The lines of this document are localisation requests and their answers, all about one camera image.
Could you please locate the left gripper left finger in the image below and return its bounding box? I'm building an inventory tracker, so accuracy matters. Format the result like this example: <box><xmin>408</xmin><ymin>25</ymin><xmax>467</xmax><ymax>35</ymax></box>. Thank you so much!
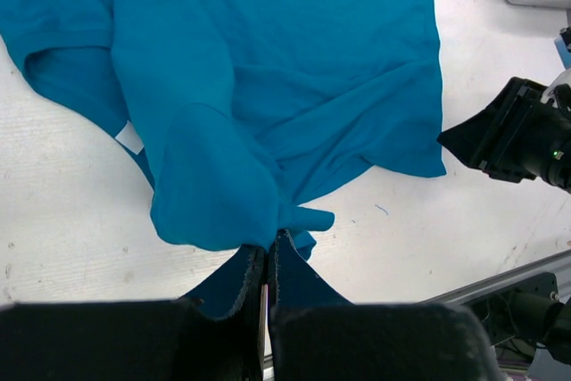
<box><xmin>1</xmin><ymin>246</ymin><xmax>265</xmax><ymax>380</ymax></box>

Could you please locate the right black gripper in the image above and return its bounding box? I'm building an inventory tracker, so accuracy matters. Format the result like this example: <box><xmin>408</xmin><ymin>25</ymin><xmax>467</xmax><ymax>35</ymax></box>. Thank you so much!
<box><xmin>437</xmin><ymin>78</ymin><xmax>570</xmax><ymax>193</ymax></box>

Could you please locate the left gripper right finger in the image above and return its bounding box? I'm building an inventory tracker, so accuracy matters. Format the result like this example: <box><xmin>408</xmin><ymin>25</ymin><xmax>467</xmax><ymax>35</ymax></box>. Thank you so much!
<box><xmin>269</xmin><ymin>230</ymin><xmax>499</xmax><ymax>380</ymax></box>

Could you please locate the blue t shirt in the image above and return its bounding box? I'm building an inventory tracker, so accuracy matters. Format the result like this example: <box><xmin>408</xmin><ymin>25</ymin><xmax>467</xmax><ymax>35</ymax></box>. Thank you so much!
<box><xmin>0</xmin><ymin>0</ymin><xmax>448</xmax><ymax>321</ymax></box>

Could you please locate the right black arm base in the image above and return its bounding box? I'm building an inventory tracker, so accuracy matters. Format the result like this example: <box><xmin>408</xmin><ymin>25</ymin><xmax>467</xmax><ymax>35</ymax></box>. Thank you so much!
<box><xmin>465</xmin><ymin>272</ymin><xmax>570</xmax><ymax>380</ymax></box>

